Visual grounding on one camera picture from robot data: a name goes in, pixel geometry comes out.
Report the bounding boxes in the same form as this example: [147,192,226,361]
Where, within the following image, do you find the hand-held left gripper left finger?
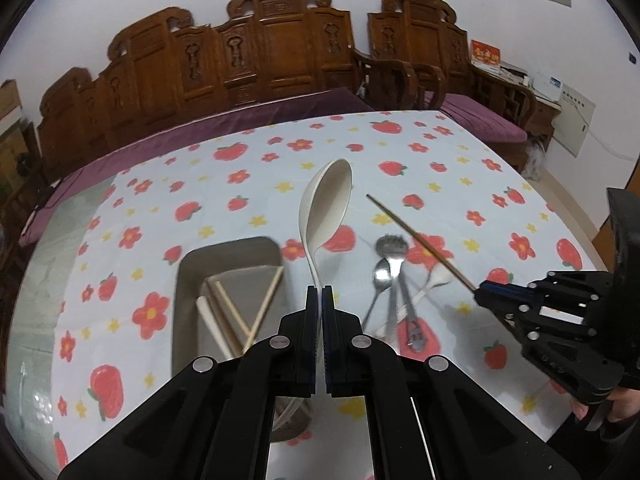
[57,285,321,480]

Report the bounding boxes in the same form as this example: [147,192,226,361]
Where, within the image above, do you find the metal fork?
[375,233,427,352]

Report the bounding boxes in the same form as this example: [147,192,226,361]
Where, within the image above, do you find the white plastic spoon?
[298,158,354,293]
[195,295,236,362]

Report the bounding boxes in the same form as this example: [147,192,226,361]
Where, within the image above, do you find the carved wooden sofa bench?
[37,0,372,181]

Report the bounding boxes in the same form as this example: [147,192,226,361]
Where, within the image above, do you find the carved wooden armchair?
[367,0,538,171]

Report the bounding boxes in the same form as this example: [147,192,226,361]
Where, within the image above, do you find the strawberry flower print tablecloth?
[50,109,599,480]

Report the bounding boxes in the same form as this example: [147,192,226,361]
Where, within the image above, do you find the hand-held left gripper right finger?
[322,285,585,480]

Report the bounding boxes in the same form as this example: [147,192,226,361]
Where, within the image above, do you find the small cardboard box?
[0,79,24,126]

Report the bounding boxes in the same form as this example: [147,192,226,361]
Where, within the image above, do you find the large cardboard box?
[0,124,42,197]

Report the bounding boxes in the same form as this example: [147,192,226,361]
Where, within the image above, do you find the white wall panel cover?
[555,85,597,159]

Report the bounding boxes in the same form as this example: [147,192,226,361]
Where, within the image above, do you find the clear plastic bag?
[522,140,549,182]

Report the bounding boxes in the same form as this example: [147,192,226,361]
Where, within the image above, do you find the dark chopstick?
[366,193,480,292]

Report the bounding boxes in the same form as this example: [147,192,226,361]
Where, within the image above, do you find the grey metal tray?
[172,236,313,443]

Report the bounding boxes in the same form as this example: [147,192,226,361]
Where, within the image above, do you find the purple sofa cushion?
[20,87,377,248]

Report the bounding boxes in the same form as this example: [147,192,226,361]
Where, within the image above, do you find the red gift box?
[470,40,502,69]

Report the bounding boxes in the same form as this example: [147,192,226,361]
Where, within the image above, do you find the light wooden chopstick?
[244,266,285,352]
[214,281,257,338]

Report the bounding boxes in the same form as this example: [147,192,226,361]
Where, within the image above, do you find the white flat boxes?
[500,62,532,87]

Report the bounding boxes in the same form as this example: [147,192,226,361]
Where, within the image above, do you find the purple armchair cushion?
[439,92,530,144]

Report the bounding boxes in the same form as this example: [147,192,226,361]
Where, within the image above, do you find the person's right hand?
[610,385,640,423]

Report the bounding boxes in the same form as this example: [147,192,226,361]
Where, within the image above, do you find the metal spoon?
[360,258,394,333]

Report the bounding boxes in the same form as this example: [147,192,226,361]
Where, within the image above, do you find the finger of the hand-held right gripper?
[475,271,612,321]
[475,295,626,406]

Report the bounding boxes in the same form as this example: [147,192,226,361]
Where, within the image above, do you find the white router box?
[532,76,564,104]

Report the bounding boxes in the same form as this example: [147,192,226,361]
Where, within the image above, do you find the wooden side table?
[520,85,562,152]

